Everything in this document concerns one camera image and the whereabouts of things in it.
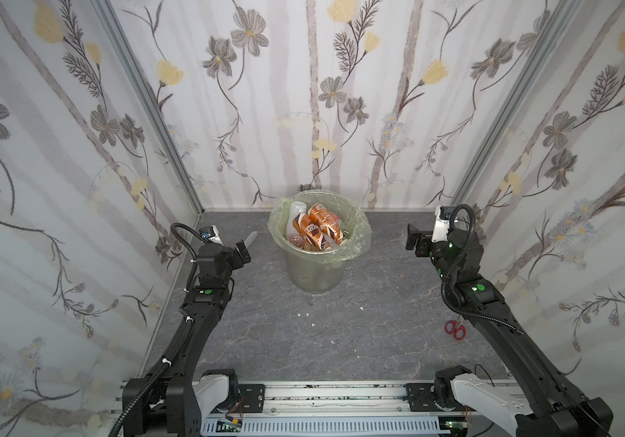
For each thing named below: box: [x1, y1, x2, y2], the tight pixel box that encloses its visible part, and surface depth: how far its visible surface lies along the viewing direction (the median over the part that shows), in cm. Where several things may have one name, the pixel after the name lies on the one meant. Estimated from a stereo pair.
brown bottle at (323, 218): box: [307, 203, 344, 244], surface depth 82 cm
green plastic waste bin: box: [266, 189, 372, 295], surface depth 86 cm
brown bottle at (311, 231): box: [292, 213, 331, 251], surface depth 81 cm
